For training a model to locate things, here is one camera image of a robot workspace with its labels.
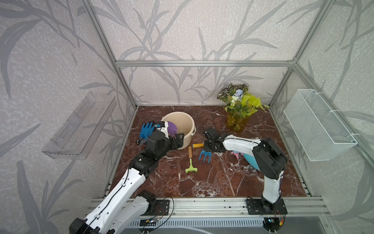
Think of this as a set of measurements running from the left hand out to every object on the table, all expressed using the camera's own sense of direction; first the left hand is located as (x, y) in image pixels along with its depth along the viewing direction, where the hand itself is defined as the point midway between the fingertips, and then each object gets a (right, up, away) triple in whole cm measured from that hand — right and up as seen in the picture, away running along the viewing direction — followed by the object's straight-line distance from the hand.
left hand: (179, 135), depth 74 cm
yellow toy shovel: (+10, -9, +20) cm, 24 cm away
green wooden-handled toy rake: (+5, -15, +16) cm, 22 cm away
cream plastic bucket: (+1, +4, +23) cm, 23 cm away
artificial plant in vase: (+37, +18, +19) cm, 45 cm away
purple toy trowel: (-7, +2, +20) cm, 21 cm away
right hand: (+15, -10, +21) cm, 27 cm away
